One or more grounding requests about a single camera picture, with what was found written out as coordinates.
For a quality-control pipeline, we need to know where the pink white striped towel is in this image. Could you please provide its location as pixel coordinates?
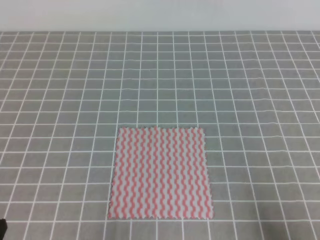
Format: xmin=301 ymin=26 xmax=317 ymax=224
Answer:
xmin=108 ymin=127 xmax=214 ymax=220

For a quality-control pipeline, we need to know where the grey checked tablecloth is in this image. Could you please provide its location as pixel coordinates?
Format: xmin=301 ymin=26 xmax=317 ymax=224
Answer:
xmin=0 ymin=31 xmax=320 ymax=240

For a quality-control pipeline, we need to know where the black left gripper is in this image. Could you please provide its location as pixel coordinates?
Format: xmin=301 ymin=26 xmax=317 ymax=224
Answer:
xmin=0 ymin=218 xmax=8 ymax=238

